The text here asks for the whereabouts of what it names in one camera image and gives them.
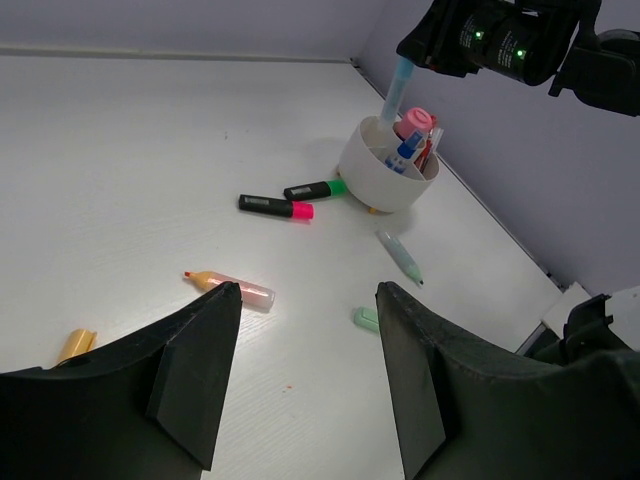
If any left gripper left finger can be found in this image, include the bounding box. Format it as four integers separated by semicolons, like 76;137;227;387
1;282;242;479

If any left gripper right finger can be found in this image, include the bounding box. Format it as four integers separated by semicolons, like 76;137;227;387
376;282;639;479

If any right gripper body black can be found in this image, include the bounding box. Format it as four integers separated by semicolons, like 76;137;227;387
396;0;579;86

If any orange marker cap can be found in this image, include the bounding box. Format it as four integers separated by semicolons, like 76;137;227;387
56;329;97;367

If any blue highlighter marker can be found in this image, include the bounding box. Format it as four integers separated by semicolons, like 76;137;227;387
378;56;414;132

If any orange highlighter marker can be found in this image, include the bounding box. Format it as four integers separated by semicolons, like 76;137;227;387
184;269;277;312

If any red gel pen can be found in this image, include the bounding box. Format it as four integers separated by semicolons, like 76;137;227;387
415;115;444;173

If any blue spray bottle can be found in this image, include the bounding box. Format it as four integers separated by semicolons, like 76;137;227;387
384;130;424;174

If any green highlighter marker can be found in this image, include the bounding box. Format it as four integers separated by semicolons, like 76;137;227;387
376;230;424;286

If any black green highlighter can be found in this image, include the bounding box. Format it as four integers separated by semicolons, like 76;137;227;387
283;179;348;202

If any black pink highlighter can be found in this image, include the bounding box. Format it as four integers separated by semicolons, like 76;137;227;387
238;194;315;221

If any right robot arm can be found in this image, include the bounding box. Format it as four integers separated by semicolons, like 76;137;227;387
396;0;639;117

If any green marker cap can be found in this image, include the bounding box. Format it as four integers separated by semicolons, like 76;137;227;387
353;307;379;334

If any white round container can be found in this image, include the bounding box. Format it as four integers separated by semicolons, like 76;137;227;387
338;116;440;213

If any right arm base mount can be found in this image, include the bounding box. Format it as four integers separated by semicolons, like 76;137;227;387
519;294;640;361

